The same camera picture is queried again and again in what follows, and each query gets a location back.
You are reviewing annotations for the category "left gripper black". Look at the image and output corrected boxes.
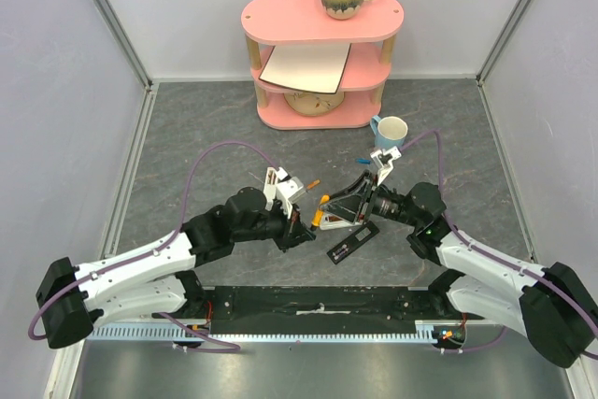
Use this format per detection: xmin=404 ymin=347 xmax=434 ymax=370
xmin=234 ymin=197 xmax=316 ymax=252

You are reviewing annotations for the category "black remote control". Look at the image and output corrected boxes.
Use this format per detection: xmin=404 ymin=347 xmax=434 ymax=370
xmin=326 ymin=221 xmax=379 ymax=264

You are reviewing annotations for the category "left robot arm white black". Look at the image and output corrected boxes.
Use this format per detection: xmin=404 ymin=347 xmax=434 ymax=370
xmin=33 ymin=182 xmax=315 ymax=349

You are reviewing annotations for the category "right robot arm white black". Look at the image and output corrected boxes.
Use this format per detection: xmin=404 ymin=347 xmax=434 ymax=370
xmin=312 ymin=171 xmax=597 ymax=368

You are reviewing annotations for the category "light blue mug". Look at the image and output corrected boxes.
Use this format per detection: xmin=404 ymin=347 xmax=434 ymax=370
xmin=370 ymin=116 xmax=408 ymax=150

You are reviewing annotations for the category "beige floral bowl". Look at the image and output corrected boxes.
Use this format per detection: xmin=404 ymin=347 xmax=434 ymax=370
xmin=283 ymin=92 xmax=345 ymax=117

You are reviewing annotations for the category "white board black edge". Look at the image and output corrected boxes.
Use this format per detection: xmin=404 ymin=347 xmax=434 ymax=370
xmin=259 ymin=43 xmax=351 ymax=93

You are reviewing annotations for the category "pink three tier shelf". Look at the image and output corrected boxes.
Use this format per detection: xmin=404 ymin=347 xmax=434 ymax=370
xmin=241 ymin=0 xmax=404 ymax=130

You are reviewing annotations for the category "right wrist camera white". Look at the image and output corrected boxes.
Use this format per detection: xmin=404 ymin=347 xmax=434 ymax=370
xmin=370 ymin=146 xmax=402 ymax=187

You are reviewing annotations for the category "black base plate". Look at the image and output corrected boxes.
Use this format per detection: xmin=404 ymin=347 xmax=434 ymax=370
xmin=171 ymin=286 xmax=462 ymax=334

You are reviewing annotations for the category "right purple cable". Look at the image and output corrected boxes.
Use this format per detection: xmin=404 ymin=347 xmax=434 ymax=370
xmin=401 ymin=128 xmax=598 ymax=361

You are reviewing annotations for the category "purple cable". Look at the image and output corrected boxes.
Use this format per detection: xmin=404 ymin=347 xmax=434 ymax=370
xmin=27 ymin=141 xmax=281 ymax=353
xmin=401 ymin=128 xmax=598 ymax=361

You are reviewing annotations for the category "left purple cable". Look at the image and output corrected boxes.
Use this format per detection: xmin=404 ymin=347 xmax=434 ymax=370
xmin=27 ymin=141 xmax=281 ymax=353

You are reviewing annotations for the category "blue slotted cable duct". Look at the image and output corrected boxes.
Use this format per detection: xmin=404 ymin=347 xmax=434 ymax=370
xmin=87 ymin=322 xmax=460 ymax=344

